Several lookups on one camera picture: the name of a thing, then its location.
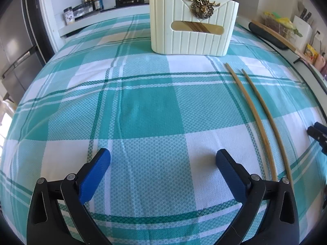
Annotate pink container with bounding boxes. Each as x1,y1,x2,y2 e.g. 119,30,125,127
315,55,327,70

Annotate black tray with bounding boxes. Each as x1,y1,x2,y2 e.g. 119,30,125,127
249,22,290,51

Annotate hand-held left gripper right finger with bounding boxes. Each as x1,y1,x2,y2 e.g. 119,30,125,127
215,148,300,245

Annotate steel refrigerator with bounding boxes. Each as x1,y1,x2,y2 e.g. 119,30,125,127
0,0,47,104

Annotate cream ribbed utensil holder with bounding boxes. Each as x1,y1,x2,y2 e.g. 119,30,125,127
149,0,241,57

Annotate wooden cutting board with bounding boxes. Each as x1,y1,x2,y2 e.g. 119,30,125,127
252,19,307,60

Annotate spice jars on shelf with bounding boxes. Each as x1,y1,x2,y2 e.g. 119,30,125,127
72,3,103,20

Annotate teal checked tablecloth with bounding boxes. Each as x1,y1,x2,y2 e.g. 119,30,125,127
0,14,327,245

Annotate yellow green plastic bag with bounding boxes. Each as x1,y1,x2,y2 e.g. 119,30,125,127
262,11,303,38

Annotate wooden chopstick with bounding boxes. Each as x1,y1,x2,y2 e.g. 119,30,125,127
224,63,277,183
241,69,293,183

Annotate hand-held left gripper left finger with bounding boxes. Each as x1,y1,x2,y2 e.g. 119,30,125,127
27,148,113,245

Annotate yellow snack packet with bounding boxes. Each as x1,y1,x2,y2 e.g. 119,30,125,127
305,43,320,63

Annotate black stove grate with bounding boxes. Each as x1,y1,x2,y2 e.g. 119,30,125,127
115,0,145,8

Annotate white label spice jar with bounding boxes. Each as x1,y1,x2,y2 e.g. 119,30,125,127
63,7,75,26

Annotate white knife block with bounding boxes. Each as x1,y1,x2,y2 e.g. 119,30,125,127
292,2,314,46

